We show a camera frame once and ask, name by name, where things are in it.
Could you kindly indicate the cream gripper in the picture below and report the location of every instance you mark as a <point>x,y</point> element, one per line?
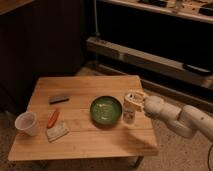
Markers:
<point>132,94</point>

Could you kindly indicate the grey metal shelf beam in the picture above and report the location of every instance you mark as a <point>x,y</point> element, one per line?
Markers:
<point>148,61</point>

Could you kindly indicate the white plastic cup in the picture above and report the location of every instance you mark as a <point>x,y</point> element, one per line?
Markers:
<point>27,123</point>

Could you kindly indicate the wooden table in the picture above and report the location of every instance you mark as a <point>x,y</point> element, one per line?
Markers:
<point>85,139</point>

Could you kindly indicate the clear plastic bottle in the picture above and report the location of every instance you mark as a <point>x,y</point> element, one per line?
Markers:
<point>128,114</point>

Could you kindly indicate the dark grey block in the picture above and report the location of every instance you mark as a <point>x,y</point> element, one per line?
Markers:
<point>58,99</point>

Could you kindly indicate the green bowl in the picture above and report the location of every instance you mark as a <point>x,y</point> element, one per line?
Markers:
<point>105,110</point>

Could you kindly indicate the orange carrot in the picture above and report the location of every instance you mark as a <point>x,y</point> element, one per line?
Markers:
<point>53,119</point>

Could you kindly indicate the beige sponge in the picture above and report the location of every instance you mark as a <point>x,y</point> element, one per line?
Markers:
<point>57,131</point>

